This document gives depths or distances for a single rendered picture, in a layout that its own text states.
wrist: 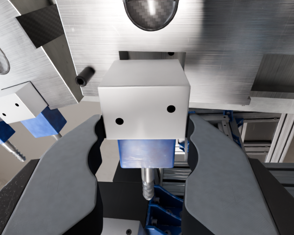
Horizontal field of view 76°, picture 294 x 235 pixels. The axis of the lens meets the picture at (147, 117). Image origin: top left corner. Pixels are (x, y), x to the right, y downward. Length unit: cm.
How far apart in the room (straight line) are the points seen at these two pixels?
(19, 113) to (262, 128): 109
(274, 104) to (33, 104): 31
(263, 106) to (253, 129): 86
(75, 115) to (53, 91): 129
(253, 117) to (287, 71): 88
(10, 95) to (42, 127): 6
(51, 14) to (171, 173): 45
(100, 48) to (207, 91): 10
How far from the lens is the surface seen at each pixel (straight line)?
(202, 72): 16
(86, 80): 16
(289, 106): 32
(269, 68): 20
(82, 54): 17
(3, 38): 26
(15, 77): 28
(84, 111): 148
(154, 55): 19
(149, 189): 19
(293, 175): 59
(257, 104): 30
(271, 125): 118
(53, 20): 26
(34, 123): 30
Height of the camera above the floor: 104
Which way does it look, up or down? 50 degrees down
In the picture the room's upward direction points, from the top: 166 degrees counter-clockwise
